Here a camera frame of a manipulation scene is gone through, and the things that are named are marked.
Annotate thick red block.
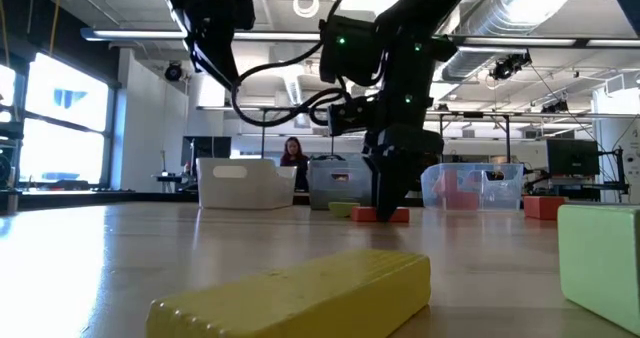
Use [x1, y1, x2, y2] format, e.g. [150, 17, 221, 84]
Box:
[522, 195, 569, 222]

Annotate long ceiling light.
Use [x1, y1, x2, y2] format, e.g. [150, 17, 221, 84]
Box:
[79, 26, 331, 43]
[444, 36, 640, 49]

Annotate white cable coil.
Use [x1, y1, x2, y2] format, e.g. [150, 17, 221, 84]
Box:
[292, 0, 321, 19]

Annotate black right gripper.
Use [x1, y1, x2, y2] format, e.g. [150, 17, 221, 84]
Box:
[362, 125, 446, 223]

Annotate grey translucent plastic bin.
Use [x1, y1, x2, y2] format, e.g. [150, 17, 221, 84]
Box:
[306, 157, 374, 211]

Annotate black track spotlights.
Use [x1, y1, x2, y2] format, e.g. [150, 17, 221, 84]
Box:
[489, 51, 534, 82]

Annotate long yellow block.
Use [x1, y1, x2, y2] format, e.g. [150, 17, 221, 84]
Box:
[145, 247, 432, 338]

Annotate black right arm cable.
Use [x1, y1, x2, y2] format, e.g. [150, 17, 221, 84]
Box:
[230, 0, 371, 128]

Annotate yellow hanging strap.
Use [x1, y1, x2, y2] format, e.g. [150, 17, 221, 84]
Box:
[47, 0, 64, 57]

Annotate black monitor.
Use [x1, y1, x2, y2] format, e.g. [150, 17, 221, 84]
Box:
[180, 135, 233, 177]
[546, 138, 601, 177]

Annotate small green block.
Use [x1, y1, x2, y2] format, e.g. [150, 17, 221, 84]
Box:
[327, 201, 361, 219]

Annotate black equipment stand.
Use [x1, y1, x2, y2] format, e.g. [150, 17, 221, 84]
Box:
[597, 146, 631, 199]

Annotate small red block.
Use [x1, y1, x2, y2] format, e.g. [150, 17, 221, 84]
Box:
[444, 191, 480, 211]

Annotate bright window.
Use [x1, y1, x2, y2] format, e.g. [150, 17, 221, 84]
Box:
[0, 52, 112, 189]

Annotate silver ceiling duct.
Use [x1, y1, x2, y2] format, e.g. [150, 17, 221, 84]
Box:
[439, 0, 581, 82]

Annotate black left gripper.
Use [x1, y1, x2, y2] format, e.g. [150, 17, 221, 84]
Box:
[188, 27, 243, 92]

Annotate clear plastic bin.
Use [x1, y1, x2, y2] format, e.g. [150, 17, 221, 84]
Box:
[419, 162, 525, 212]

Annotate black device with cylinder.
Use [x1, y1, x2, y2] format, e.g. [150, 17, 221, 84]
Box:
[0, 120, 25, 217]

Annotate black aluminium table frame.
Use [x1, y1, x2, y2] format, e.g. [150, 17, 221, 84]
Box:
[14, 190, 551, 213]

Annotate red rectangular block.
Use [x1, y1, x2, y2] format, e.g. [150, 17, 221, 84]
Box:
[351, 206, 411, 224]

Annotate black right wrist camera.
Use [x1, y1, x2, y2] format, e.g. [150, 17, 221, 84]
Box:
[327, 97, 376, 138]

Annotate green cube block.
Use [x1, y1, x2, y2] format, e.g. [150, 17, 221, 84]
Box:
[556, 203, 640, 337]

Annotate white plastic bin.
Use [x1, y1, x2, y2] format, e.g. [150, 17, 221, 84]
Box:
[196, 157, 298, 211]

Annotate person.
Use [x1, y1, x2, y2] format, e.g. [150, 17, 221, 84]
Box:
[279, 136, 311, 192]

